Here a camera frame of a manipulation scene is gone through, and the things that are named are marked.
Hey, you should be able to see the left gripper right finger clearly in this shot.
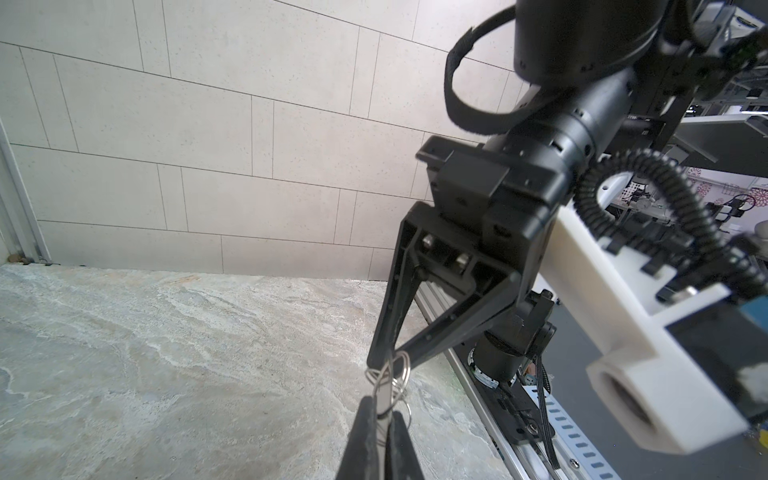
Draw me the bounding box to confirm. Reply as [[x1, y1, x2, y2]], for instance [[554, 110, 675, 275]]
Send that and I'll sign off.
[[384, 413, 425, 480]]

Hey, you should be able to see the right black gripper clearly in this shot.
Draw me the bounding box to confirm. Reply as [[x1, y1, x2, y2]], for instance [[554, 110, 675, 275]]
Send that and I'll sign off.
[[367, 136, 570, 369]]

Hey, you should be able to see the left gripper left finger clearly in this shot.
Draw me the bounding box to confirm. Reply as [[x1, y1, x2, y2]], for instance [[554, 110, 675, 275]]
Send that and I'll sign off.
[[336, 396, 380, 480]]

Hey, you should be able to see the metal key holder plate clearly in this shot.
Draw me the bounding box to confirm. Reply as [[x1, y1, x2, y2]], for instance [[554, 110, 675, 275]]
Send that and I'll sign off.
[[373, 383, 412, 479]]

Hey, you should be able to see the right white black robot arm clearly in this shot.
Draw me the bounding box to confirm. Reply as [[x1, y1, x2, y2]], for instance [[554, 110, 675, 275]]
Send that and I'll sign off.
[[367, 1, 767, 380]]

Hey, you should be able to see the perforated vent strip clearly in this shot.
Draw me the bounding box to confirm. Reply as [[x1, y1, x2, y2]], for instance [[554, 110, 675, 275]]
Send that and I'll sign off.
[[504, 394, 621, 480]]

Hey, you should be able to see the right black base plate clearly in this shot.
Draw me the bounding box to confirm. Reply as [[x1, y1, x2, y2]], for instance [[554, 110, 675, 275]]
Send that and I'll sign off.
[[455, 290, 559, 445]]

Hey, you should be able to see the aluminium mounting rail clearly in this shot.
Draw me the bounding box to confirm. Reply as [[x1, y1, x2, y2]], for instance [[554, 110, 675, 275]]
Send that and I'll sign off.
[[413, 281, 625, 480]]

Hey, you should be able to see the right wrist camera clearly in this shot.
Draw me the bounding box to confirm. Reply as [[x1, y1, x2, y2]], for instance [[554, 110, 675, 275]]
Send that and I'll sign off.
[[541, 208, 767, 455]]

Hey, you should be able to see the right black corrugated cable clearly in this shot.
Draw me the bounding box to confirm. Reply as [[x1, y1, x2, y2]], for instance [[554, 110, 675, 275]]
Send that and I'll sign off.
[[572, 148, 768, 301]]

